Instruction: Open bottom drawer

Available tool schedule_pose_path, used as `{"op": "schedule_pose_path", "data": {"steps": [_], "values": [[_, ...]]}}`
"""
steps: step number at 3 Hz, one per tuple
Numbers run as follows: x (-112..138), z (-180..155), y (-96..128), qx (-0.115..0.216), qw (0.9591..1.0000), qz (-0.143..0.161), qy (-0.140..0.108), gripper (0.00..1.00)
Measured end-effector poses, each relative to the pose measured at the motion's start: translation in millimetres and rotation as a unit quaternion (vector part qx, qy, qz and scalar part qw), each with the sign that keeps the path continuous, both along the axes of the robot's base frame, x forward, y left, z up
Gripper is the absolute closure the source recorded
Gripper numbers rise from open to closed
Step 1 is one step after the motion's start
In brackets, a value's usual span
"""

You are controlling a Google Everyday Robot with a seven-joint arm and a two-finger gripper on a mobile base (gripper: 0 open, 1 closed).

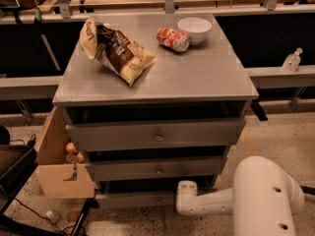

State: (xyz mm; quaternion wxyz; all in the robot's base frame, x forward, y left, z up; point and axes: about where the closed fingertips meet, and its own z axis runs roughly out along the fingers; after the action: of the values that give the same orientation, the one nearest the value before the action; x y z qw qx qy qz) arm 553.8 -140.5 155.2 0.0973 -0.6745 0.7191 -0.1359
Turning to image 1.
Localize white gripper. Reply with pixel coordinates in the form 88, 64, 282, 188
176, 181, 198, 215

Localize grey bottom drawer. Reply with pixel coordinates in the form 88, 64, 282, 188
94, 180, 216, 210

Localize grey drawer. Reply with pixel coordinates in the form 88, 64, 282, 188
94, 180, 216, 210
86, 156, 226, 182
66, 118, 246, 151

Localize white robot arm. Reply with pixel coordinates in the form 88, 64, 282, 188
176, 156, 305, 236

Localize grey middle drawer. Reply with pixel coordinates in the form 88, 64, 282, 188
86, 156, 226, 182

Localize grey drawer cabinet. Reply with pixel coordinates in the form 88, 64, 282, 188
53, 15, 258, 187

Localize grey top drawer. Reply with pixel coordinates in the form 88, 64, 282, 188
66, 118, 246, 151

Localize red apple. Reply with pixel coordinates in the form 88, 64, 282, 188
76, 152, 85, 163
65, 143, 76, 154

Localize black chair base leg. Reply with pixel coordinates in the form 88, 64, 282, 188
301, 186, 315, 196

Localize wooden side box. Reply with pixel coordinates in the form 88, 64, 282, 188
34, 107, 95, 199

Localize yellow brown chip bag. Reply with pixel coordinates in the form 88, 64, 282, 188
80, 19, 157, 86

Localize orange soda can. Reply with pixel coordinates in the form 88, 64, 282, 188
157, 27, 190, 53

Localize white bowl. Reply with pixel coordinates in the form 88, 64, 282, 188
177, 18, 212, 45

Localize clear sanitizer bottle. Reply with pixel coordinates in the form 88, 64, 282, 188
282, 47, 302, 73

